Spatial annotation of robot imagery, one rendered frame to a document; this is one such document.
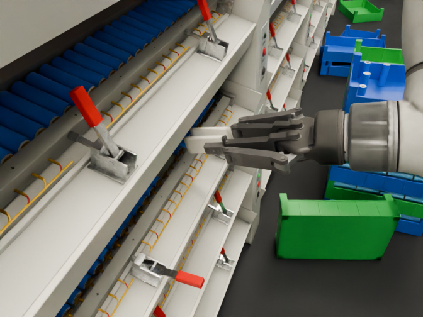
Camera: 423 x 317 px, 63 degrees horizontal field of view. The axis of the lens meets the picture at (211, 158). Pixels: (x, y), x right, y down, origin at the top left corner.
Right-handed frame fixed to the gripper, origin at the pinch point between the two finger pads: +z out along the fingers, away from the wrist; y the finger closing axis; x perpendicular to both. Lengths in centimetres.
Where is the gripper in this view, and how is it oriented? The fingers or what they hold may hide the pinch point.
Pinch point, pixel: (209, 139)
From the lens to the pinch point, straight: 54.6
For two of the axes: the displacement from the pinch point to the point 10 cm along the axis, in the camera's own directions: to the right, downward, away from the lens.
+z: -9.0, 0.0, 4.3
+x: -2.7, -7.7, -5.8
